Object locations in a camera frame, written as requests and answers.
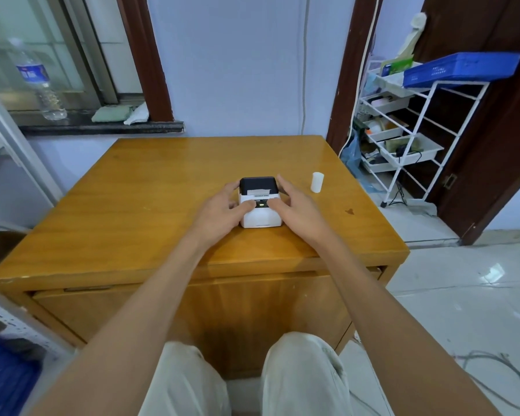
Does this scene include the person's right hand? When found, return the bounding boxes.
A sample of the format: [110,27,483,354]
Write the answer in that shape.
[266,174,333,252]

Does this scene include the person's left hand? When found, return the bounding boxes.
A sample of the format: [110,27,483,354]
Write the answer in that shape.
[190,181,257,253]

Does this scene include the white and black label printer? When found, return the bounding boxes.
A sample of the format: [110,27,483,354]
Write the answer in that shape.
[238,177,283,229]

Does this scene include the person's right forearm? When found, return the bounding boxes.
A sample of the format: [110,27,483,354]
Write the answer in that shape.
[301,235,503,416]

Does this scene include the person's left forearm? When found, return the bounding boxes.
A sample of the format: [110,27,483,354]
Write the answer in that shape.
[28,231,219,416]

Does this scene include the blue plastic bag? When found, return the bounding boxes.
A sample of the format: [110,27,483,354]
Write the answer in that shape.
[340,130,363,179]

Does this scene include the wooden table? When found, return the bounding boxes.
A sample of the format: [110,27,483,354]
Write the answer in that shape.
[0,135,411,379]

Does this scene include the white cloth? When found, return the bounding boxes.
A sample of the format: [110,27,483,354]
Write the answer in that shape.
[123,102,150,126]

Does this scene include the green cloth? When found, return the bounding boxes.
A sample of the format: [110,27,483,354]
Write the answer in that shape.
[91,105,136,123]

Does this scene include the dark stone window sill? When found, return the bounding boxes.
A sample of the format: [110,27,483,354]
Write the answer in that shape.
[0,120,185,137]

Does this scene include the person's right leg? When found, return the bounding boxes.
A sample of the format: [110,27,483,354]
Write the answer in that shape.
[260,332,352,416]

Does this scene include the person's leg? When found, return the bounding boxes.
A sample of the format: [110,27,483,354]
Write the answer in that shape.
[138,341,233,416]
[260,332,352,416]

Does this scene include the green tissue packet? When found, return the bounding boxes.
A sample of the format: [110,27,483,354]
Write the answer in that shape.
[380,57,415,77]

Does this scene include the person's left leg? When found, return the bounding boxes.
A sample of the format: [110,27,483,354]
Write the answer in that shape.
[138,341,233,416]

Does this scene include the white crumpled bag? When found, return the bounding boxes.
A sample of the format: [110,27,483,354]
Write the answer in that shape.
[396,13,428,57]

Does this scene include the dark brown door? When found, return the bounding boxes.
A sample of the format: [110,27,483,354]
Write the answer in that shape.
[412,0,520,246]

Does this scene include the blue plastic basket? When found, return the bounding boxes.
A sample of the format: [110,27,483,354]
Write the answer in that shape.
[402,52,520,89]

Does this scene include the clear plastic water bottle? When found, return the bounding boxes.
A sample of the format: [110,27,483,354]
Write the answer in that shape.
[6,37,68,122]

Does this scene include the blue fabric object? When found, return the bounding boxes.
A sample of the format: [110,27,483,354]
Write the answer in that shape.
[0,327,42,416]

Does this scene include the white wall cable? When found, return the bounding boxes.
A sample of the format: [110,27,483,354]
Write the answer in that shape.
[300,0,311,135]
[338,0,382,157]

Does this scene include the dark brown door frame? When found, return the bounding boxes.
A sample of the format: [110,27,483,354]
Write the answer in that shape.
[326,0,384,155]

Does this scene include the white wire rack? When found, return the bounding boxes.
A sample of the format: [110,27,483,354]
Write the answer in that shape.
[357,60,490,208]

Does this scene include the brown wooden window frame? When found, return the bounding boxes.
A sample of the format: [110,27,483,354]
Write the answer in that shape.
[115,0,175,122]

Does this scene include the grey sliding window frame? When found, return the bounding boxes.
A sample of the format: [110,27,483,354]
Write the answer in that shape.
[58,0,120,105]

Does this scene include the white metal frame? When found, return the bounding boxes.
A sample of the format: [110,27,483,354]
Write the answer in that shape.
[0,75,66,232]

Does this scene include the white perforated metal rail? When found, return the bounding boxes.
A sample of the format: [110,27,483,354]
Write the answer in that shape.
[0,281,76,356]

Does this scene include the grey floor cable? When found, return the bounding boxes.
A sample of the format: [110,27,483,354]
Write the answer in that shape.
[453,351,520,413]

